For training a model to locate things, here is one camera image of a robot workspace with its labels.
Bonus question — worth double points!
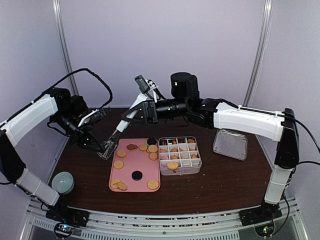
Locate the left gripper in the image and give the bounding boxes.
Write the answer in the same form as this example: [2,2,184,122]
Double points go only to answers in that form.
[52,110,106,153]

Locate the black sandwich cookie top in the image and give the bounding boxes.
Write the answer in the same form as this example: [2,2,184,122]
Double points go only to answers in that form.
[147,137,157,146]

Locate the brown leaf shaped cookie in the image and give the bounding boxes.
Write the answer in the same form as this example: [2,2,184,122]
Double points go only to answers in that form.
[126,143,138,151]

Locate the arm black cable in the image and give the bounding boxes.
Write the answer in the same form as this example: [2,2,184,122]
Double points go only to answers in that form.
[41,67,114,111]
[296,119,320,166]

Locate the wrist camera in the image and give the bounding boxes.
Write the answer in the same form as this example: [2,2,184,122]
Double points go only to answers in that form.
[77,108,106,128]
[134,75,162,103]

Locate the black sandwich cookie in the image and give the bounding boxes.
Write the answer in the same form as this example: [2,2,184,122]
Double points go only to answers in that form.
[131,170,143,181]
[147,137,157,146]

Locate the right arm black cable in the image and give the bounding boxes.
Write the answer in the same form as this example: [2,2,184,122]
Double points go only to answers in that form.
[296,119,320,166]

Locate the large round tan cookie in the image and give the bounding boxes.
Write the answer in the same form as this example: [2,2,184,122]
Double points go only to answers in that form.
[166,161,179,171]

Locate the metal serving tongs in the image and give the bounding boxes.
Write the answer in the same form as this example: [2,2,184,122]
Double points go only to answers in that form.
[97,93,148,160]

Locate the left frame post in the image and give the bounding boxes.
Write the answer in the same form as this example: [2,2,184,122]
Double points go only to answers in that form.
[51,0,78,96]

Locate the round tan cookie bottom right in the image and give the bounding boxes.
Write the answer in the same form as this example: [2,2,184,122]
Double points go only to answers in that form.
[147,179,160,190]

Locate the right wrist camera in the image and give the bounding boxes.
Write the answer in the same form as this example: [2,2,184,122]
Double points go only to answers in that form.
[134,75,162,103]

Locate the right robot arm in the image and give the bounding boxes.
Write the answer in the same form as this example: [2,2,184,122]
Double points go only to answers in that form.
[116,72,299,221]

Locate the black sandwich cookie lower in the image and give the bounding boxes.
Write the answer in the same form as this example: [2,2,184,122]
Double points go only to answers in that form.
[131,170,143,181]

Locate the chocolate swirl cookie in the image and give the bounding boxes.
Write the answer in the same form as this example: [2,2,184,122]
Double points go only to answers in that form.
[160,140,168,146]

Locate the frame post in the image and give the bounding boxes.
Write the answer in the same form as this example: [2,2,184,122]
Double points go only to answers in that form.
[243,0,274,107]
[51,0,78,96]

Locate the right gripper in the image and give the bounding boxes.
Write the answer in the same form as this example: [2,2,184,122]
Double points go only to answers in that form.
[119,98,189,127]

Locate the pink plastic tray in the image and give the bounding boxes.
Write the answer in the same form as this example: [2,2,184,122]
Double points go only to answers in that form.
[108,138,161,193]

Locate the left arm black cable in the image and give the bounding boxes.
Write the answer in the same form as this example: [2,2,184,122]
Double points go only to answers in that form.
[41,67,114,111]

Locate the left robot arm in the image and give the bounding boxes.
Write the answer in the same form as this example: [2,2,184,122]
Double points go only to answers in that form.
[0,87,105,222]

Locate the white divided cookie tin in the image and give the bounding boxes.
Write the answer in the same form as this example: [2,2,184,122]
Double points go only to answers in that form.
[158,136,202,176]

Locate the round cookie red mark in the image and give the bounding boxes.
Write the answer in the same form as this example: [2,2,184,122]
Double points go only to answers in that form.
[110,179,122,189]

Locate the right frame post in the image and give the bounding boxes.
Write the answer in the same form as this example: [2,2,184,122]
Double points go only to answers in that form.
[243,0,274,107]

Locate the pink round cookie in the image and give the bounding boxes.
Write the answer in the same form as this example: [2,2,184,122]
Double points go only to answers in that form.
[161,155,169,160]

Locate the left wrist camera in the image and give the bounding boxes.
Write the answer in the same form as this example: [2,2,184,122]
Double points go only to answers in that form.
[77,108,106,128]

